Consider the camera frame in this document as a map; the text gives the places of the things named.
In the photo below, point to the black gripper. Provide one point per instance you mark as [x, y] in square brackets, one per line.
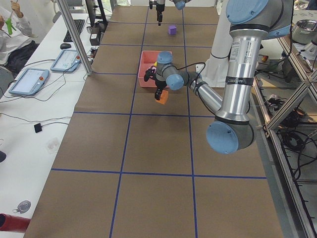
[159, 86]
[160, 9]

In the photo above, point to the orange foam block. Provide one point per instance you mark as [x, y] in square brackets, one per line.
[163, 98]

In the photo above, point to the purple foam block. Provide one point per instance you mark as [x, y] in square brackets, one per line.
[172, 30]

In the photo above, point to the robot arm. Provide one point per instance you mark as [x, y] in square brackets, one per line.
[179, 4]
[242, 27]

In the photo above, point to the black box device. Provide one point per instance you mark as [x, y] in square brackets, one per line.
[95, 36]

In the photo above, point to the far teach pendant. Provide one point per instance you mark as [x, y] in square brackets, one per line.
[67, 61]

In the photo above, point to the teach pendant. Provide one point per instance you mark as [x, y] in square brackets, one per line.
[67, 61]
[30, 82]

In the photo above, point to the black computer mouse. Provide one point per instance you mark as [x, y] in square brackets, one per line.
[65, 46]

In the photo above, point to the small black square device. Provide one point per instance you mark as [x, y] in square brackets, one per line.
[38, 127]

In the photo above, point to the near teach pendant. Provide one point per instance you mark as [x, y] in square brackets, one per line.
[30, 82]

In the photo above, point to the seated person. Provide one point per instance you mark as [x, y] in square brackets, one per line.
[16, 45]

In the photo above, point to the steel pot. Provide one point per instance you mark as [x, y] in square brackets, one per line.
[305, 32]

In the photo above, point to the red cylinder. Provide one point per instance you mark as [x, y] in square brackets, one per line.
[16, 224]

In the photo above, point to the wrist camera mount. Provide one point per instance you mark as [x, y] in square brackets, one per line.
[150, 74]

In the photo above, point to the aluminium frame post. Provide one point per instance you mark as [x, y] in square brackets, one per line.
[71, 27]

